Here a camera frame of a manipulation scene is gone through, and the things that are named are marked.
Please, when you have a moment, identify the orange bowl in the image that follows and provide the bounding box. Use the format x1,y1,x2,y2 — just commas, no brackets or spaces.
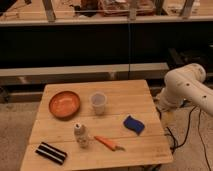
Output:
48,91,80,119

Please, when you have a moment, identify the small clear bottle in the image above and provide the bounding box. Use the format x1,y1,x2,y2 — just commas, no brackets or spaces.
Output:
74,123,89,148

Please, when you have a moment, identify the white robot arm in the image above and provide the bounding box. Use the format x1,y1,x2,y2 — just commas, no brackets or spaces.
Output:
156,63,213,127

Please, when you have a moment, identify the wooden table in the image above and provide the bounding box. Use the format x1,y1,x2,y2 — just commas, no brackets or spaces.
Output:
21,80,173,171

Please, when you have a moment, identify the blue sponge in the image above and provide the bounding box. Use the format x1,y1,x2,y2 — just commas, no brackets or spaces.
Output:
123,115,145,135

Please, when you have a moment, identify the black box on shelf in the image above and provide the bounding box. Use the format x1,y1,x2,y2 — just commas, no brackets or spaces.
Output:
167,47,213,73

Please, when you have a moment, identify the clear plastic cup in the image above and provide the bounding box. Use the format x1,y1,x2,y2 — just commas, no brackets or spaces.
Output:
89,92,107,115

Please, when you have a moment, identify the black white striped block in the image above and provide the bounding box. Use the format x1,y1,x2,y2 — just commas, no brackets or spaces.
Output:
35,142,67,165

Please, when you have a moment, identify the black floor cable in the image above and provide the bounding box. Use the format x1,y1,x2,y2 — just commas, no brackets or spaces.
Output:
156,105,213,171

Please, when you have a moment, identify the grey metal shelf rail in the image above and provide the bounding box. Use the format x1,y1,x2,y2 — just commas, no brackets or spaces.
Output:
0,62,169,86

